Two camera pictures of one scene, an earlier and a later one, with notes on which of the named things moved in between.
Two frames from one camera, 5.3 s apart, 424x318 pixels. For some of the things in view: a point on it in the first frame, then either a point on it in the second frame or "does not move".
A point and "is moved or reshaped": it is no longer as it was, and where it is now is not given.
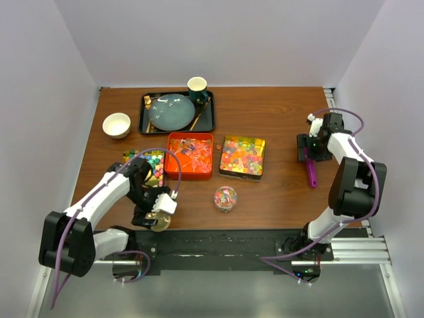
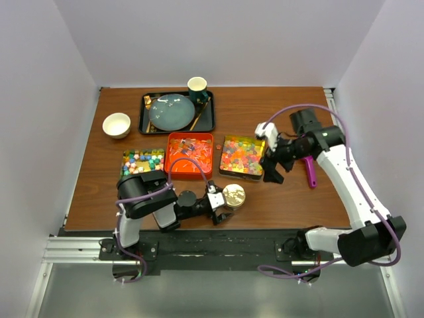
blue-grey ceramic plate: x=171 y=112 does not move
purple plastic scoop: x=312 y=171 does not move
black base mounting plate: x=212 y=252 does not move
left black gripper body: x=144 y=200 → x=215 y=218
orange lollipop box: x=195 y=151 does not move
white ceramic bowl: x=116 y=125 does not move
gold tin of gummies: x=242 y=158 does not move
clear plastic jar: x=225 y=199 → x=232 y=209
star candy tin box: x=156 y=159 does not move
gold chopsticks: x=199 y=114 does not move
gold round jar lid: x=163 y=220 is moved or reshaped
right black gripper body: x=315 y=151 → x=285 y=154
